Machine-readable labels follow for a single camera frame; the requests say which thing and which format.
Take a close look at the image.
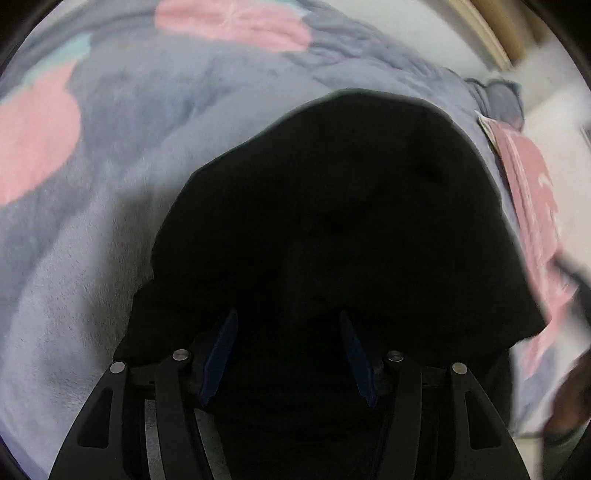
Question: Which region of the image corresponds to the pink pillow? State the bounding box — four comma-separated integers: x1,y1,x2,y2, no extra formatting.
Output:
478,114,576,377

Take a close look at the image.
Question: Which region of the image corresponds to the striped wooden headboard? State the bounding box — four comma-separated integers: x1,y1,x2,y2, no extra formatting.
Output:
445,0,551,71

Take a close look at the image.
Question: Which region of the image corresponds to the grey pillow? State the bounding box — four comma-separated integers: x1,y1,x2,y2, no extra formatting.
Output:
465,79,525,131

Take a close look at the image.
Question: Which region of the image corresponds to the grey floral bed blanket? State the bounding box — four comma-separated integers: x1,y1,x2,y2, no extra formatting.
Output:
0,0,578,476

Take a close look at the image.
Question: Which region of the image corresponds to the black hooded jacket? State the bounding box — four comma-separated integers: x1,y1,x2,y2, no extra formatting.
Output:
117,91,544,479

